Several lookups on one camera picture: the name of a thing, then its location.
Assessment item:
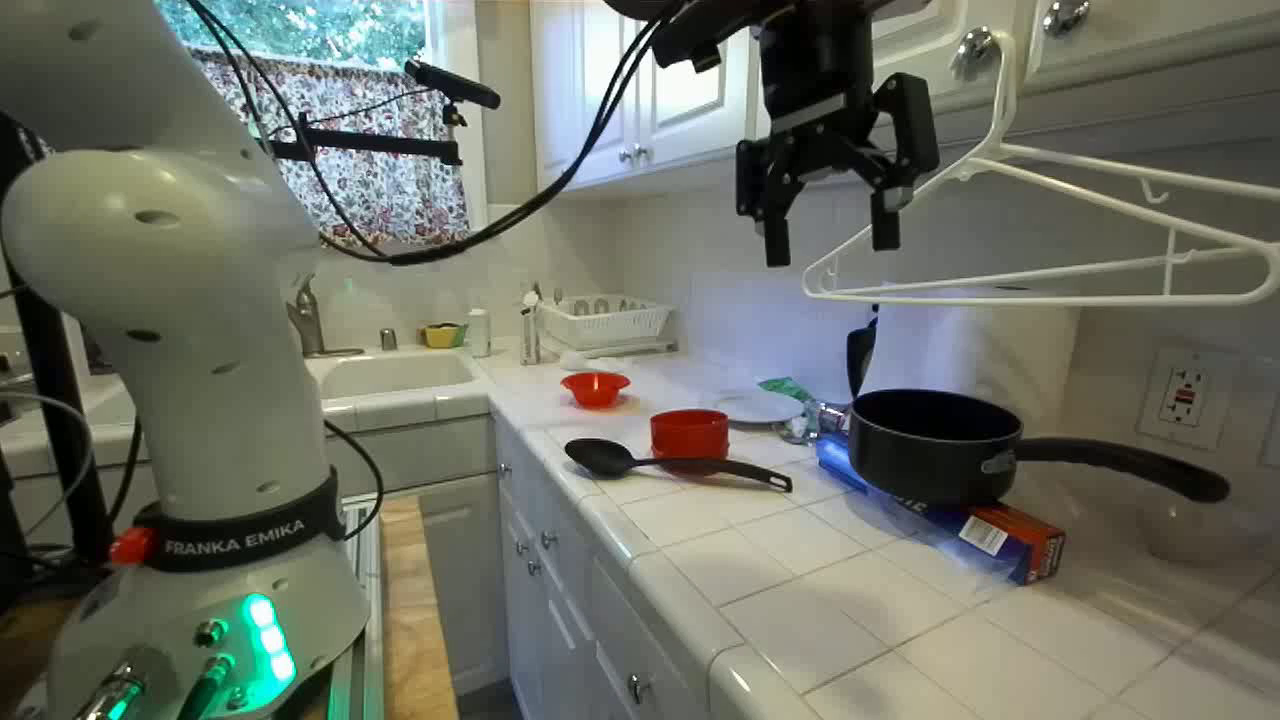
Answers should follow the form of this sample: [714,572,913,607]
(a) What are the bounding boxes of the white upper cabinets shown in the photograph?
[523,0,1280,193]

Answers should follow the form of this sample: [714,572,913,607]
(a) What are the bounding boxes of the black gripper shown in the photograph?
[737,0,943,267]

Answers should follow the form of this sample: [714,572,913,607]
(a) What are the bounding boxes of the small red bowl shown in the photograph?
[561,370,634,414]

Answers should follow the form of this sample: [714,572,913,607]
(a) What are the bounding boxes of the small yellow bowl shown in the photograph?
[417,315,467,353]

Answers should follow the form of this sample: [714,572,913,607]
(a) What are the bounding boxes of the white dish rack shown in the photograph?
[535,291,675,355]

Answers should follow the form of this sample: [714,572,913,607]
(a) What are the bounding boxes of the white lower cabinets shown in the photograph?
[333,414,712,720]

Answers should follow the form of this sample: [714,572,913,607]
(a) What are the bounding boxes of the black plastic spoon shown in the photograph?
[561,436,797,497]

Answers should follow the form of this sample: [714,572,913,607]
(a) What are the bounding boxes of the black camera bar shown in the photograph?
[403,56,503,114]

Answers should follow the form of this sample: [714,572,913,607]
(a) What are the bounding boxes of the white soap dispenser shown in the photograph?
[516,280,550,370]

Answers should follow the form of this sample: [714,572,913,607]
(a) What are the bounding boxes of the white power outlet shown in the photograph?
[1136,346,1235,452]

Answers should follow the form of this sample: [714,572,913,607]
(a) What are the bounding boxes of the window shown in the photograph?
[156,0,442,71]

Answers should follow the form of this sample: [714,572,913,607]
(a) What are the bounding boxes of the white plate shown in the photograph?
[721,384,807,434]

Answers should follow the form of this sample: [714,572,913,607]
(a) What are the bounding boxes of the round metal cabinet knob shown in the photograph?
[956,23,999,68]
[1038,0,1095,38]

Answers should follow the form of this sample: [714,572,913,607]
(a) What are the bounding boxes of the red measuring cup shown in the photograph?
[646,410,737,472]

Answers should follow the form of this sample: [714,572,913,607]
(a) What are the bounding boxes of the metal faucet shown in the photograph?
[287,276,364,360]

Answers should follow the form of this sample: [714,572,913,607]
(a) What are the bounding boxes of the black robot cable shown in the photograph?
[183,0,670,267]

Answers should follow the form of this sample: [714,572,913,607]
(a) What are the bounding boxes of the floral curtain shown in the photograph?
[191,51,472,258]

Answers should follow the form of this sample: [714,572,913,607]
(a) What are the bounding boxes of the white cabinets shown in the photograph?
[523,0,1280,193]
[333,414,712,720]

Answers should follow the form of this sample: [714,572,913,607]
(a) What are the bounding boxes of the green packet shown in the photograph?
[755,374,820,414]

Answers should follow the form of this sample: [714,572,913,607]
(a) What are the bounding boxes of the white sink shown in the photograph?
[306,347,492,422]

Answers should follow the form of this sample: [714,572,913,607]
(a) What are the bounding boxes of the blue and orange foil box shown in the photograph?
[811,434,1067,587]

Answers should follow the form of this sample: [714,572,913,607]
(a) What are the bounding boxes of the black saucepan with handle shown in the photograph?
[846,390,1231,511]

